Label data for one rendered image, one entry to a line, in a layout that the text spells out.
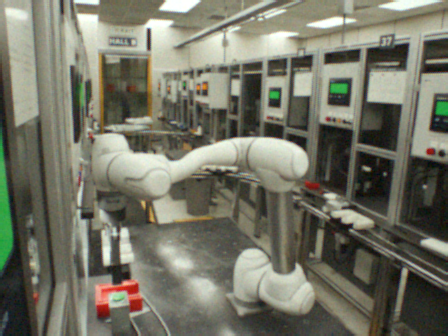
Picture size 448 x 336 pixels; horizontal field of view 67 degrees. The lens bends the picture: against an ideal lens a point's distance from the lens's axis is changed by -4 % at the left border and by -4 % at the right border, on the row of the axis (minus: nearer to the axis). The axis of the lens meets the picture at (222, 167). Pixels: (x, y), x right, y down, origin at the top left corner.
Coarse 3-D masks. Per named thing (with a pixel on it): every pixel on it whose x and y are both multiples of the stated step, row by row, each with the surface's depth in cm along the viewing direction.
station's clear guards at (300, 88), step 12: (276, 60) 346; (300, 60) 306; (312, 60) 289; (276, 72) 347; (300, 72) 306; (300, 84) 307; (300, 96) 308; (300, 108) 310; (300, 120) 311; (276, 132) 354
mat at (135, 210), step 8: (128, 200) 519; (136, 200) 520; (128, 208) 485; (136, 208) 486; (144, 208) 487; (128, 216) 455; (136, 216) 456; (144, 216) 457; (152, 216) 460; (128, 224) 429; (136, 224) 430; (144, 224) 431
